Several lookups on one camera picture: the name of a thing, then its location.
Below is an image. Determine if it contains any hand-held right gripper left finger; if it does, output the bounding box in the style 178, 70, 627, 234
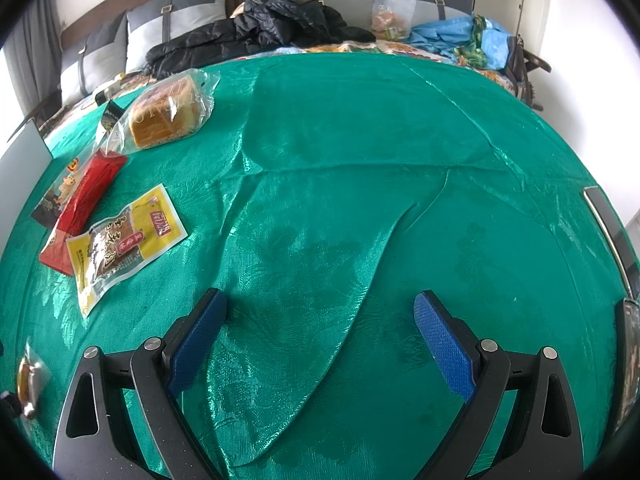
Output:
51, 287, 230, 480

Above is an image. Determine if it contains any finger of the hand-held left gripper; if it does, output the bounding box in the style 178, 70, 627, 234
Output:
0, 389, 24, 419

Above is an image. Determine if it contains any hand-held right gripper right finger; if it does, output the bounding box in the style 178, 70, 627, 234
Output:
413, 289, 584, 480

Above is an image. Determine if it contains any small clear orange snack packet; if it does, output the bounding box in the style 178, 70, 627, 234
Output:
14, 344, 52, 420

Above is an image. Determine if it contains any clear bread packet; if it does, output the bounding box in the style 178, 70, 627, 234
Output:
102, 68, 222, 157

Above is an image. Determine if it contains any long white box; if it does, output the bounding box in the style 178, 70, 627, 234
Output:
0, 117, 54, 202

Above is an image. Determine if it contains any yellow snack packet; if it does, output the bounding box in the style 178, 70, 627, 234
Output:
65, 183, 189, 319

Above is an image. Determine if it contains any red snack packet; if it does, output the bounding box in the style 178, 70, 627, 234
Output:
38, 152, 129, 277

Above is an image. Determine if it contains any green satin blanket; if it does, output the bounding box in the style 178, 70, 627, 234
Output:
0, 52, 640, 480

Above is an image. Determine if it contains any smartphone with lit screen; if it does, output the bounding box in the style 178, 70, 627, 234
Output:
612, 298, 640, 434

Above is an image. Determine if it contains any dark smartphone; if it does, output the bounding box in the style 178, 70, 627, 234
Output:
582, 185, 640, 302

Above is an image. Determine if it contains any dark orange-print snack packet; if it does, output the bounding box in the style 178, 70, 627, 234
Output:
30, 100, 132, 227

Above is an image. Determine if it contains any blue crumpled cloth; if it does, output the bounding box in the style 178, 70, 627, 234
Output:
404, 13, 514, 72

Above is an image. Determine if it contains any black puffer jacket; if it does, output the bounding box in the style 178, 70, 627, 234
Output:
146, 0, 377, 81

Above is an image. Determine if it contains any grey curtain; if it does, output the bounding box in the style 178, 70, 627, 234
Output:
0, 0, 64, 127

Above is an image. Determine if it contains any clear plastic bag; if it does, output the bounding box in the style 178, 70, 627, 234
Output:
370, 0, 419, 42

